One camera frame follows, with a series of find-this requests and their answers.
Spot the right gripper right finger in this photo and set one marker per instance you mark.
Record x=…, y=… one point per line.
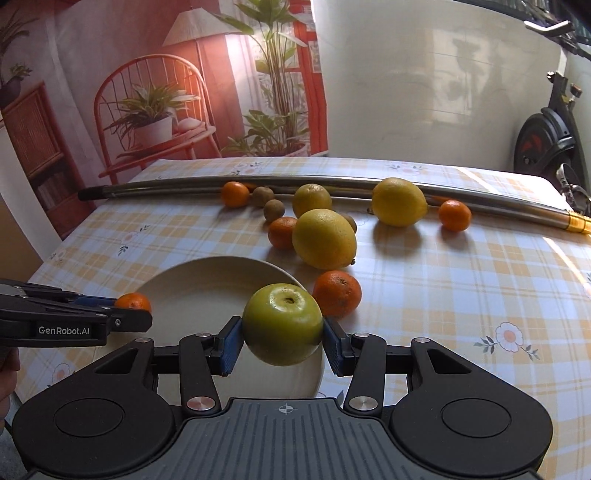
x=362, y=358

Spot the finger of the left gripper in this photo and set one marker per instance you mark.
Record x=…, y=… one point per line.
x=94, y=301
x=128, y=320

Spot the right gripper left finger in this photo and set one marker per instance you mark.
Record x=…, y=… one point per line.
x=200, y=357

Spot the tangerine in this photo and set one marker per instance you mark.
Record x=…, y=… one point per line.
x=235, y=195
x=337, y=293
x=455, y=216
x=281, y=231
x=133, y=300

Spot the green apple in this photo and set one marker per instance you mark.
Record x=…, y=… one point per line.
x=282, y=324

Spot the large lemon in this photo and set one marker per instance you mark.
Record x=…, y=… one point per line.
x=399, y=203
x=323, y=239

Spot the brown kiwi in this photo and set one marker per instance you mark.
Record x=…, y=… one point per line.
x=351, y=222
x=273, y=209
x=261, y=195

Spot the small round yellow lemon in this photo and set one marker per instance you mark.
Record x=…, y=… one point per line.
x=309, y=197

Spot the person left hand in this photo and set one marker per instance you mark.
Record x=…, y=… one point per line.
x=10, y=365

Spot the beige round plate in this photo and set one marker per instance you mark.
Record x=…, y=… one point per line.
x=200, y=296

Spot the yellow plaid floral tablecloth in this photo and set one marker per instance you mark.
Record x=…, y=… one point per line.
x=512, y=297

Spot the printed room backdrop cloth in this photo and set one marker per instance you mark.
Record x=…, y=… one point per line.
x=94, y=91

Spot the long metal pole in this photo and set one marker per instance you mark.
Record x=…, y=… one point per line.
x=350, y=187

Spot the black exercise bike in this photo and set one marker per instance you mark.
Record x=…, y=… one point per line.
x=548, y=144

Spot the window with dark frame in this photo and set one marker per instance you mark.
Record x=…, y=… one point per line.
x=519, y=10

